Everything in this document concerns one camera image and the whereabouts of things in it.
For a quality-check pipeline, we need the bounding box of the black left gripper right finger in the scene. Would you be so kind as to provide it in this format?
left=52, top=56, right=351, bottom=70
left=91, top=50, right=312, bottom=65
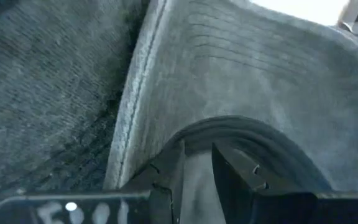
left=211, top=142, right=269, bottom=224

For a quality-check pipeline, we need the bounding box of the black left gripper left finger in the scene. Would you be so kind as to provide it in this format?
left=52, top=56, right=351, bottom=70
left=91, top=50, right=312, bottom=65
left=141, top=139, right=186, bottom=224

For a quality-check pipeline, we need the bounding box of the washed blue-grey baseball cap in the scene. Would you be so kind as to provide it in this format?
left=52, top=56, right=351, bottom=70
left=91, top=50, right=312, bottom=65
left=103, top=0, right=358, bottom=224

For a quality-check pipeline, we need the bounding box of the dark grey fabric hat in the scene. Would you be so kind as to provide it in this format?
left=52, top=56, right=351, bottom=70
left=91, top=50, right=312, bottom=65
left=0, top=0, right=150, bottom=206

